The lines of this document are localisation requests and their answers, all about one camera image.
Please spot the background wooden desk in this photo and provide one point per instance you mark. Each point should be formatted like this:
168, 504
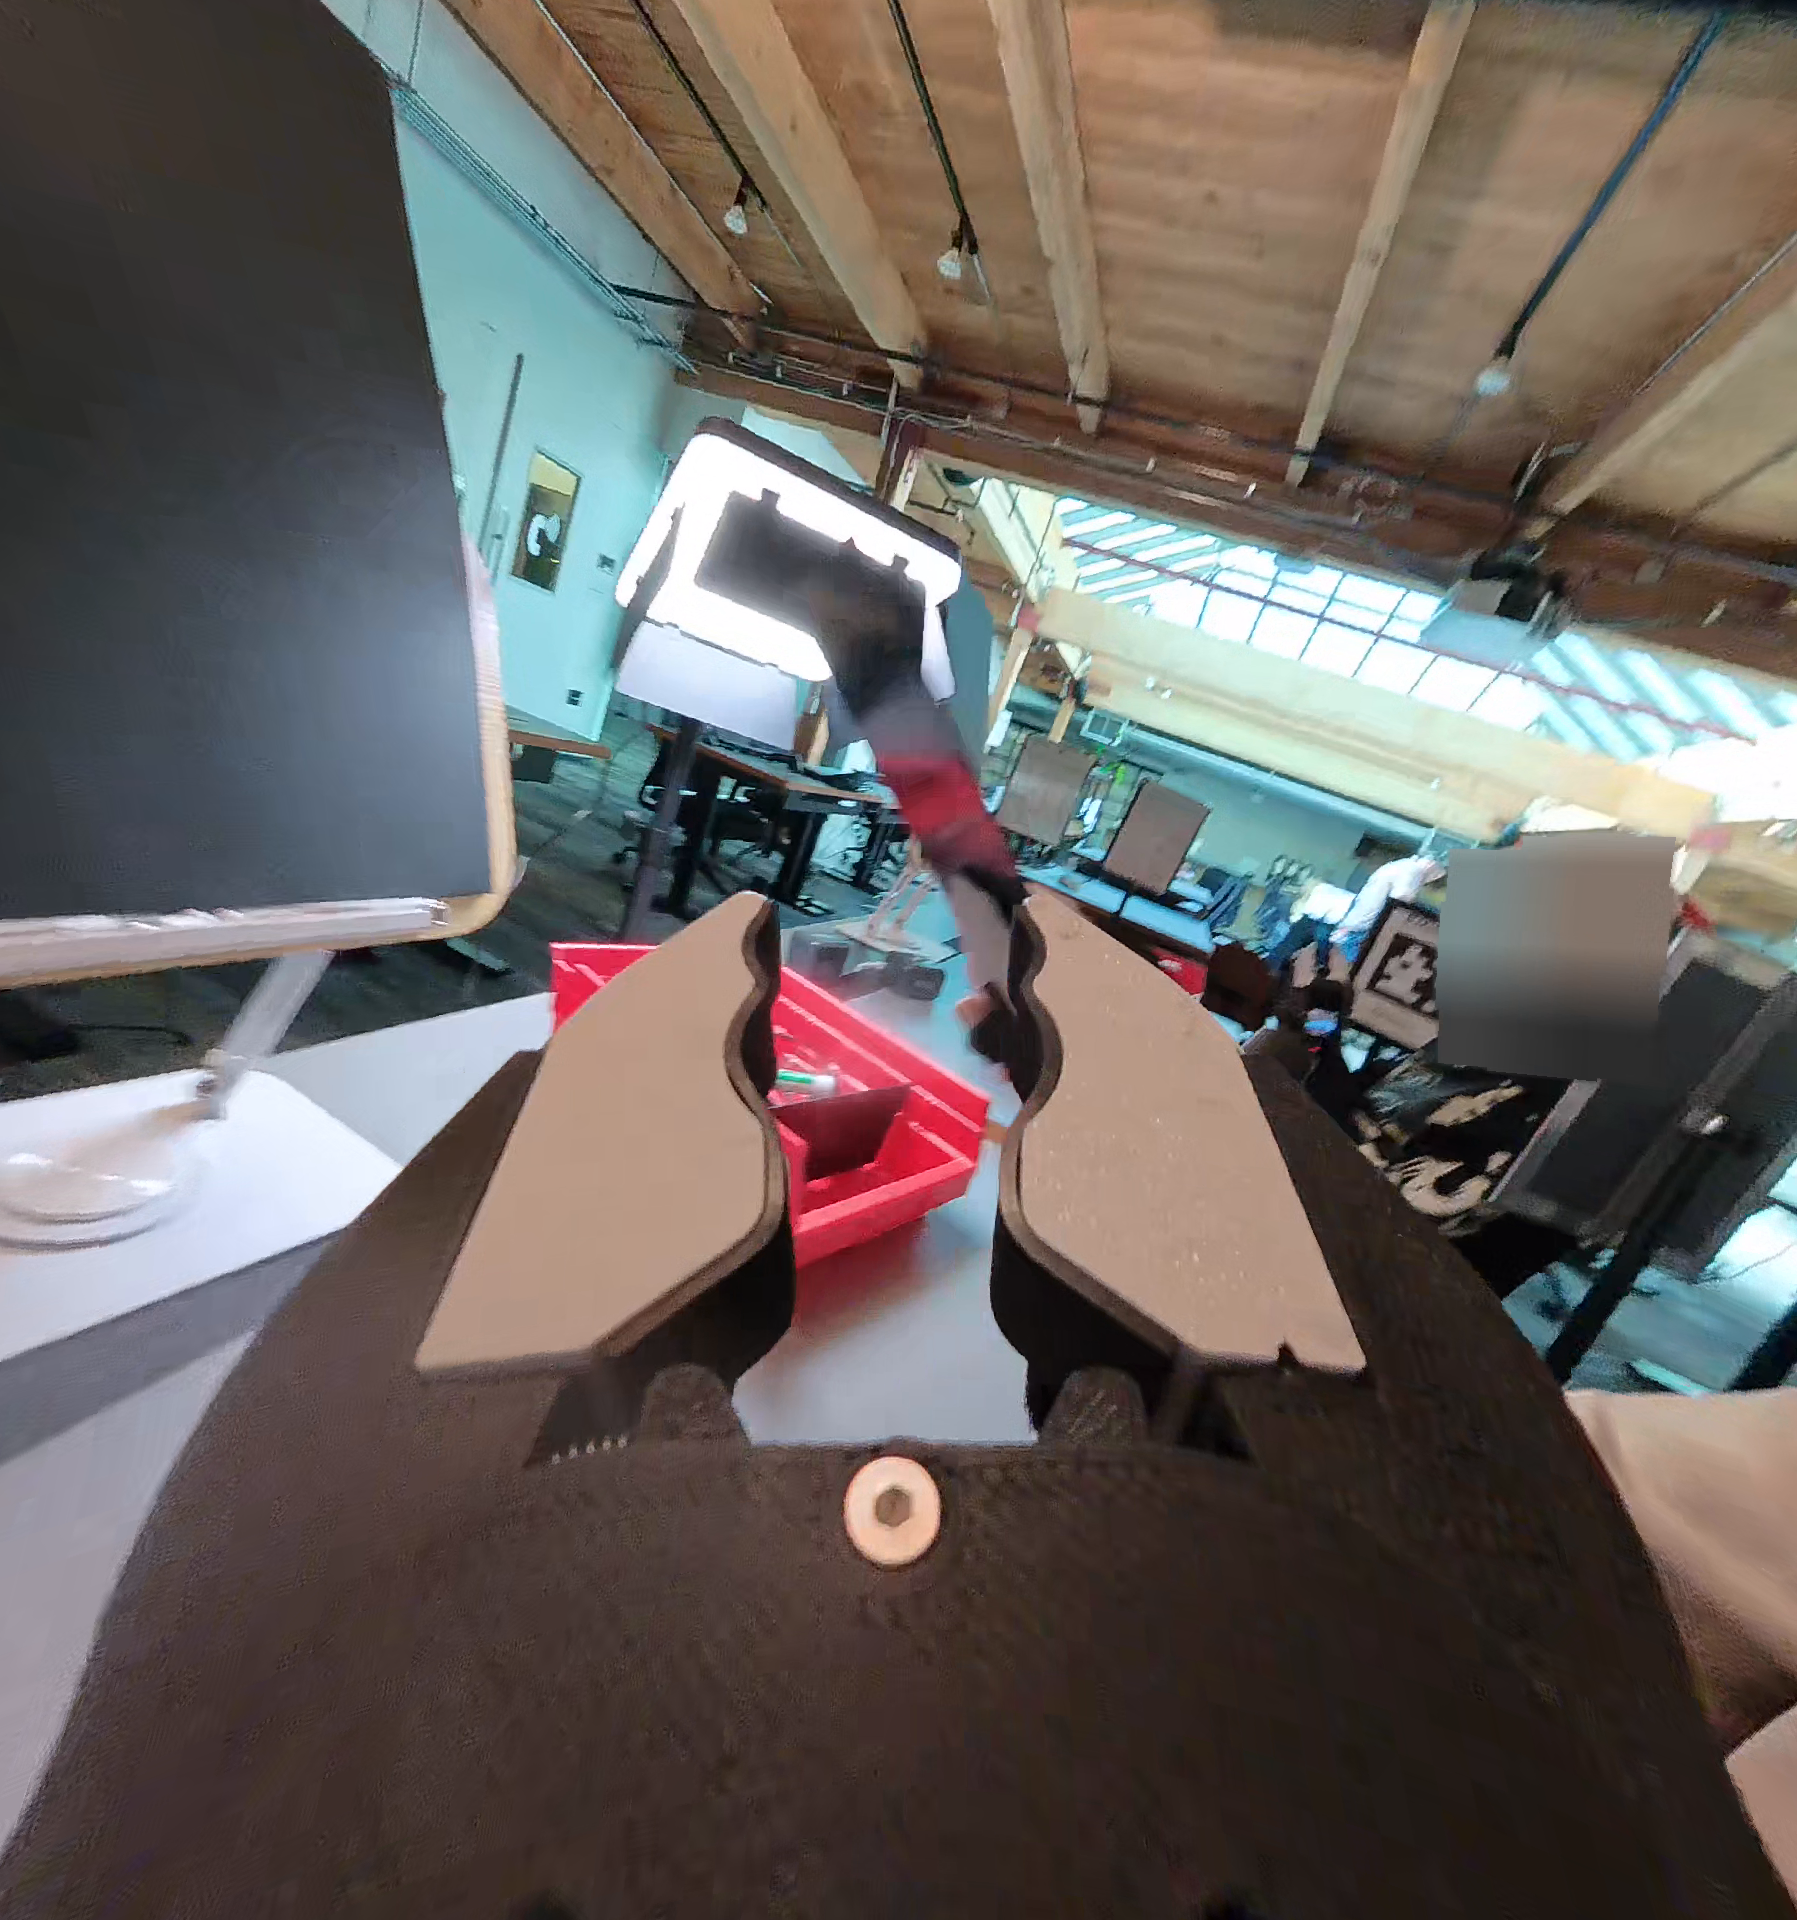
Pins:
778, 774
561, 739

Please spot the dark tool with red band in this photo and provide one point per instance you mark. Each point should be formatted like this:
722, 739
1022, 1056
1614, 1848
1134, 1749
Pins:
936, 780

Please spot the person's right forearm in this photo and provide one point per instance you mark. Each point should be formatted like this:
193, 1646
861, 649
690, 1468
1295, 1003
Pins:
1738, 1530

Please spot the printed tag poster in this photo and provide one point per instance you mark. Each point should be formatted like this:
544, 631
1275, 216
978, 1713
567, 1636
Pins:
1401, 975

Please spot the black panel on tripod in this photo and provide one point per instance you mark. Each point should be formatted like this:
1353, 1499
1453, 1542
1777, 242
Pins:
1709, 1096

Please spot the studio light panel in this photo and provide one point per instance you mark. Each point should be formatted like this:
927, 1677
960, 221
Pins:
702, 677

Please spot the red plastic bin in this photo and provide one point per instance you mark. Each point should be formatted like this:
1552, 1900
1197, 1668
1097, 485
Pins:
868, 1216

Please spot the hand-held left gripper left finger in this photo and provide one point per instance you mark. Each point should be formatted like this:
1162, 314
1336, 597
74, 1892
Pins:
614, 1171

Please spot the easel whiteboard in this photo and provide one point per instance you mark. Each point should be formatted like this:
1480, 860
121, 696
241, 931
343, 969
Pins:
1156, 834
1047, 788

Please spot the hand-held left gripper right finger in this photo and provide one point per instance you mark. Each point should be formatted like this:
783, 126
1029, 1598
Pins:
1182, 1199

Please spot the green and white marker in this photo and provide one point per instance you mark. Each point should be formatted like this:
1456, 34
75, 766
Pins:
805, 1078

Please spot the wooden board with black sheet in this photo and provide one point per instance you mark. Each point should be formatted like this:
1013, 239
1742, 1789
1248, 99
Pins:
162, 524

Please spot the grey upright panel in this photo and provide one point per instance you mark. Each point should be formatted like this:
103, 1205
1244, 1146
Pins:
970, 659

